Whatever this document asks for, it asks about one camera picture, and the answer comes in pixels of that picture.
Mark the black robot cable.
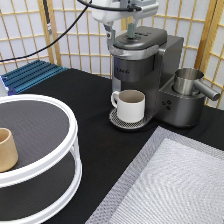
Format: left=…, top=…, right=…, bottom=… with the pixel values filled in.
left=0, top=0, right=141, bottom=64

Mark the white two-tier round shelf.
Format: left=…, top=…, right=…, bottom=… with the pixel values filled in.
left=0, top=94, right=82, bottom=224

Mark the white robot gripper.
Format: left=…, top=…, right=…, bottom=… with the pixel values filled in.
left=92, top=0, right=159, bottom=42

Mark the white ceramic mug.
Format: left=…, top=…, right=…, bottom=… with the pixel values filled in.
left=111, top=90, right=145, bottom=123

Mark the grey pod coffee machine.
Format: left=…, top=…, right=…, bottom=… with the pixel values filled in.
left=109, top=26, right=205, bottom=128

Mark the steel milk frother jug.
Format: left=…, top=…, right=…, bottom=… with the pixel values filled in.
left=173, top=68, right=220, bottom=101

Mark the small wooden cup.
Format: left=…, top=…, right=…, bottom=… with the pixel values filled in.
left=0, top=128, right=18, bottom=172

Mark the grey woven placemat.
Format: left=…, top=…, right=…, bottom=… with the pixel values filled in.
left=85, top=127, right=224, bottom=224

